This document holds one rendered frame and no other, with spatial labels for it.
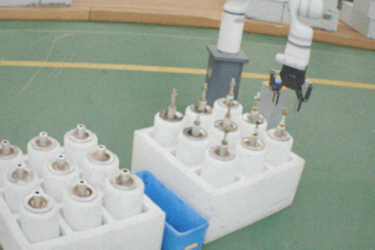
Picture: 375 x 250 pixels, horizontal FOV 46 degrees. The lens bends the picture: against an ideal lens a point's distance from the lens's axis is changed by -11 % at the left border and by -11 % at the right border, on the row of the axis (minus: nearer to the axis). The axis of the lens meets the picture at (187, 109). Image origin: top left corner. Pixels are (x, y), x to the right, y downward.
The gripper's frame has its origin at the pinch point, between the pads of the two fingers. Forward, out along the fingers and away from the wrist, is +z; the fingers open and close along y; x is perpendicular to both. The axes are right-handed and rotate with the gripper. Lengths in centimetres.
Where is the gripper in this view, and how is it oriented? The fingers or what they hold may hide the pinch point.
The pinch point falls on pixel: (286, 104)
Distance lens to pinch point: 144.6
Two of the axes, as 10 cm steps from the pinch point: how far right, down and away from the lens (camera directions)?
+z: -1.3, 9.0, 4.3
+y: -8.7, -3.1, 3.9
